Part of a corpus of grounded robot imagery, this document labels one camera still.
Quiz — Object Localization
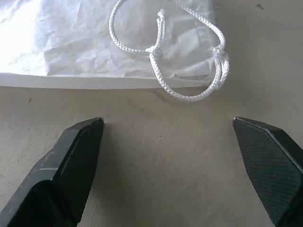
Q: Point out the white braided rope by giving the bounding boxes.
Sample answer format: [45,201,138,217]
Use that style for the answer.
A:
[108,0,230,103]

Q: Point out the clear plastic bag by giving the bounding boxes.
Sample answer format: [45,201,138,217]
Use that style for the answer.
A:
[0,0,229,90]

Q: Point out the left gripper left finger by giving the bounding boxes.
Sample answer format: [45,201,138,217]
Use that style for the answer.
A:
[0,117,105,227]

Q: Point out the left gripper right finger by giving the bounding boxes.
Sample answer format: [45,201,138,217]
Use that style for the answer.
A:
[232,116,303,227]

